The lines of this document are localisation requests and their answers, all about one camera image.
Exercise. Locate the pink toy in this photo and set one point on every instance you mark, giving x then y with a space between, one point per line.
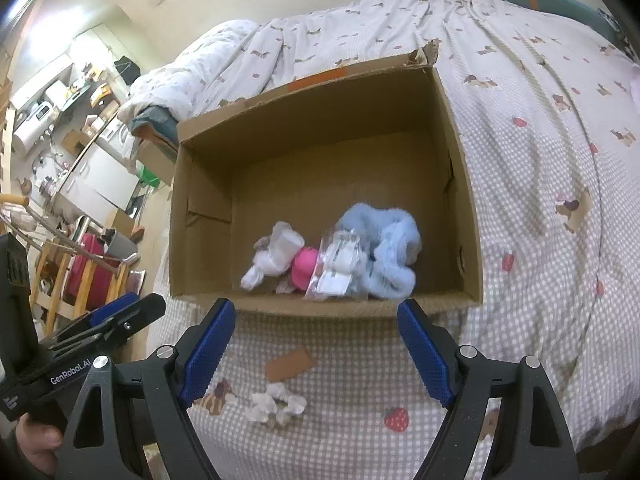
305 265

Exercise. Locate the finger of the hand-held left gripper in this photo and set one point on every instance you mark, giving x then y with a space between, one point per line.
142 312
112 308

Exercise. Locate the wooden rack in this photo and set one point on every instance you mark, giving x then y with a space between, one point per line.
60 280

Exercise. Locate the red suitcase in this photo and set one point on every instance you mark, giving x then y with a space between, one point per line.
87 260

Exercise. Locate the black and white patterned cloth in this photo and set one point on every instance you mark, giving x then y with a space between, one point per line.
612 25

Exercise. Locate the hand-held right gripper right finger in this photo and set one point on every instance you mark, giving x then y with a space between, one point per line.
425 355

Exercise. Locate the grey bin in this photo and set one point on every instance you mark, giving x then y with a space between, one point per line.
121 246

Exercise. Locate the white duvet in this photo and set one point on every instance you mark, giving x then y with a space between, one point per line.
200 70

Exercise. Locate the crumpled white tissue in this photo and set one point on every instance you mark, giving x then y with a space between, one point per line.
277 405

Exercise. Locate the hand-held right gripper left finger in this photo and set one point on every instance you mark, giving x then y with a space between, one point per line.
210 350

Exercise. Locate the white packet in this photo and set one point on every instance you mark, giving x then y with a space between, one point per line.
272 260

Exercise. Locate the brown cardboard scrap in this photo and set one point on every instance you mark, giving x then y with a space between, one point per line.
290 364

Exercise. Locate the white printed wrapper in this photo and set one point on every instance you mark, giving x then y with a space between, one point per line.
337 265

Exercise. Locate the white low cabinet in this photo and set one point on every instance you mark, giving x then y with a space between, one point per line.
95 180

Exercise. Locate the small brown cardboard box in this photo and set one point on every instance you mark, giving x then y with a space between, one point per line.
157 155

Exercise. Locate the white washing machine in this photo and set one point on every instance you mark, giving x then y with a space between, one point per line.
120 142

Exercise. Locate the light blue plush toy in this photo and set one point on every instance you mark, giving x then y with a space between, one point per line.
395 240

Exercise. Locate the person's left hand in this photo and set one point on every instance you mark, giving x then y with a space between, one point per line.
35 440

